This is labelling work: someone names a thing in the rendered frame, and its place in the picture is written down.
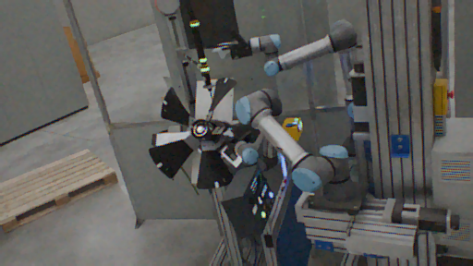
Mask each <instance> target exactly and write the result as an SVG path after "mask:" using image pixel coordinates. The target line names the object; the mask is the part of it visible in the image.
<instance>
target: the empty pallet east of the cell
mask: <svg viewBox="0 0 473 266"><path fill-rule="evenodd" d="M98 179H101V180H102V181H103V183H102V184H101V185H99V186H97V187H94V188H91V189H90V190H87V191H84V192H83V193H80V194H79V195H77V196H75V197H73V198H70V197H69V195H68V194H67V193H68V192H70V191H74V190H76V189H78V188H81V187H84V186H85V185H88V184H90V183H91V182H95V181H97V180H98ZM116 182H118V179H117V177H116V174H115V170H114V169H112V168H111V167H110V166H108V165H107V164H106V163H104V162H103V160H101V159H100V158H98V157H97V156H96V155H95V154H93V153H92V152H91V151H89V150H88V149H87V150H84V151H80V152H78V153H76V154H72V155H70V156H68V157H65V158H63V159H61V160H59V161H55V162H53V163H48V164H47V165H46V166H43V167H40V168H38V169H36V170H32V171H30V172H28V173H25V174H23V175H20V176H16V177H15V178H12V179H8V180H7V181H5V182H4V183H0V224H1V227H2V229H3V231H4V232H5V233H7V232H8V231H10V230H14V229H15V228H17V227H21V226H22V225H23V224H27V223H29V222H31V221H34V220H36V219H38V218H40V217H43V216H44V215H45V214H48V213H50V212H52V211H55V210H57V209H59V208H62V207H64V206H66V205H68V204H71V203H73V202H74V201H76V200H80V199H82V198H86V197H87V196H89V195H91V194H93V193H95V192H97V191H100V190H101V189H103V188H107V187H109V186H111V185H113V184H115V183H116ZM51 200H54V201H55V205H54V206H52V207H51V208H48V209H45V210H44V211H40V212H38V213H36V214H33V215H32V216H30V217H27V218H24V219H23V220H21V221H18V220H17V218H16V217H15V216H17V215H18V214H22V213H23V212H27V211H29V210H31V209H33V208H36V207H38V206H40V205H42V204H44V203H46V202H48V201H51Z"/></svg>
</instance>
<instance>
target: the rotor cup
mask: <svg viewBox="0 0 473 266"><path fill-rule="evenodd" d="M199 127H201V130H198V128H199ZM216 127H218V126H216V125H215V124H213V123H212V122H208V121H206V120H204V119H198V120H195V121H194V123H193V124H192V125H191V135H192V136H193V137H194V138H195V139H197V140H198V141H214V143H215V141H216V140H218V139H219V135H212V133H213V131H214V130H215V128H216ZM210 128H211V129H210Z"/></svg>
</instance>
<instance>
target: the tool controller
mask: <svg viewBox="0 0 473 266"><path fill-rule="evenodd" d="M270 192H271V193H273V192H272V191H271V188H270V186H269V184H268V183H267V180H266V178H265V177H264V174H263V172H262V171H261V168H260V167H259V165H258V164H256V165H254V166H250V167H247V168H245V169H240V170H237V171H236V174H235V175H234V178H233V180H232V181H231V184H230V185H229V187H228V188H227V191H226V192H225V194H224V196H223V197H222V200H221V204H222V207H223V208H224V211H225V213H226V215H227V217H228V218H229V220H230V221H231V224H232V225H233V226H234V229H235V230H236V233H237V235H238V236H239V238H240V239H243V238H246V237H250V236H258V235H261V234H263V232H264V228H265V226H266V224H267V223H268V218H269V216H270V215H271V210H272V208H273V203H274V201H275V196H274V195H273V197H272V198H271V197H270V195H269V193H270ZM259 193H260V195H261V199H262V200H263V205H262V206H261V207H260V206H259V203H258V202H257V200H256V198H257V197H258V195H259ZM267 199H269V200H271V203H270V204H268V202H267ZM264 205H266V206H268V211H267V212H266V211H265V210H264ZM261 212H264V213H265V216H264V218H262V217H261Z"/></svg>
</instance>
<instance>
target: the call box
mask: <svg viewBox="0 0 473 266"><path fill-rule="evenodd" d="M295 119H296V118H286V119H285V121H284V123H283V129H285V131H286V132H288V133H289V136H291V137H292V139H294V140H295V141H298V140H299V138H300V136H301V132H302V126H301V129H300V131H299V132H298V126H299V123H300V122H301V117H299V118H298V121H297V126H296V127H294V122H295ZM288 123H292V124H293V126H292V127H287V126H286V124H288Z"/></svg>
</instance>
